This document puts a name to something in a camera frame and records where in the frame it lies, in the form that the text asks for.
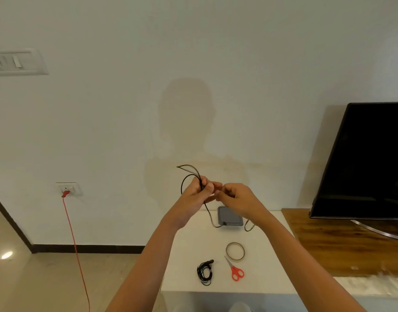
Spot person's left hand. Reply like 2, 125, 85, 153
165, 175, 224, 231

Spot person's right hand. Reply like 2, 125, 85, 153
214, 182, 271, 228

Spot grey lidded container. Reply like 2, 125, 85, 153
217, 205, 244, 229

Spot black earphone cable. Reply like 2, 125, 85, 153
176, 164, 256, 232

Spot clear tape roll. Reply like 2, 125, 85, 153
225, 242, 246, 262

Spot black earphones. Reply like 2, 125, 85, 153
196, 259, 215, 287

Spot red scissors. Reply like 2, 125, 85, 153
224, 255, 245, 283

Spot person's left forearm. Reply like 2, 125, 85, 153
106, 216, 182, 312

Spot person's right forearm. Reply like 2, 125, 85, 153
254, 211, 367, 312

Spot person's grey trouser leg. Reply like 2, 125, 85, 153
230, 301, 253, 312

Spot wooden board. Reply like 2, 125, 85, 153
281, 208, 398, 279

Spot black television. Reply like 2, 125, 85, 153
309, 101, 398, 222

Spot silver television stand leg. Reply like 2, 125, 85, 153
350, 219, 398, 242

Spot white wall socket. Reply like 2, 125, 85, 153
55, 182, 84, 197

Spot red power cable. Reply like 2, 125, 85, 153
61, 190, 91, 312

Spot white wall switch panel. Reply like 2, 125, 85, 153
0, 48, 50, 77

